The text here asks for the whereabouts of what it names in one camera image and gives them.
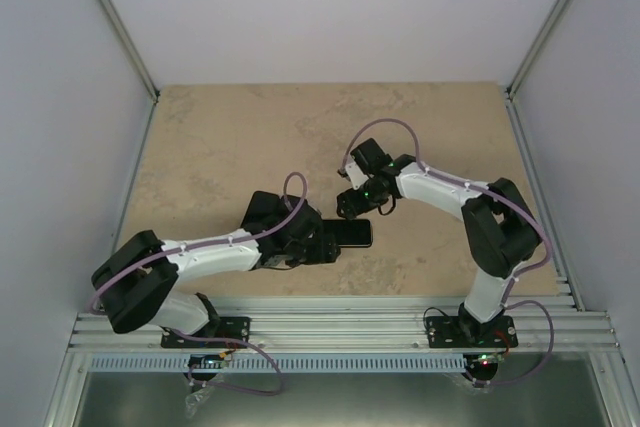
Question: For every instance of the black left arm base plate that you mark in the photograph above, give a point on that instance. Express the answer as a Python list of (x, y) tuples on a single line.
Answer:
[(225, 334)]

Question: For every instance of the grey slotted cable duct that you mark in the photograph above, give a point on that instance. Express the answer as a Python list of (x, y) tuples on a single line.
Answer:
[(286, 363)]

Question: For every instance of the aluminium side rail right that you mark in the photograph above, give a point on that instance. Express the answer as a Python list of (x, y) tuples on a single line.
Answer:
[(561, 259)]

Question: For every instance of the white-edged black phone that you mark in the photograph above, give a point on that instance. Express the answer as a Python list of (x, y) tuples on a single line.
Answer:
[(357, 233)]

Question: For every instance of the aluminium frame post right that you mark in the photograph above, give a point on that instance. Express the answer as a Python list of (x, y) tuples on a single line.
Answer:
[(543, 36)]

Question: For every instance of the aluminium frame post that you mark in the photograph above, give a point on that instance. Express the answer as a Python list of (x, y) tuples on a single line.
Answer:
[(127, 44), (543, 36)]

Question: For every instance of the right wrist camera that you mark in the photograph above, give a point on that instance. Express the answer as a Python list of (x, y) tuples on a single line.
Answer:
[(354, 174)]

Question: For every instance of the aluminium frame post left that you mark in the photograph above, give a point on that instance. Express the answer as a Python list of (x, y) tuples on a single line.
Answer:
[(127, 44)]

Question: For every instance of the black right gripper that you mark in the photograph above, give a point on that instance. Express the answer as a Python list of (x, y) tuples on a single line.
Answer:
[(352, 206)]

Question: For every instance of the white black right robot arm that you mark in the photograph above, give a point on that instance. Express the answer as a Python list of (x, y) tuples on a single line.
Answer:
[(500, 229)]

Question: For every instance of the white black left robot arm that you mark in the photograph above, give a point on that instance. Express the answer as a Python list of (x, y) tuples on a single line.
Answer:
[(138, 285)]

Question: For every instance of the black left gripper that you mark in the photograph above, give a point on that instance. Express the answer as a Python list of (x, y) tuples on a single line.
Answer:
[(323, 253)]

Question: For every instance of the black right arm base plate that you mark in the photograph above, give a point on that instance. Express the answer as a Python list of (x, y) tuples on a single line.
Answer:
[(454, 331)]

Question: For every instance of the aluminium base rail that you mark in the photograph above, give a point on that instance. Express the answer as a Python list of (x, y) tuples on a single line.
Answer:
[(394, 323)]

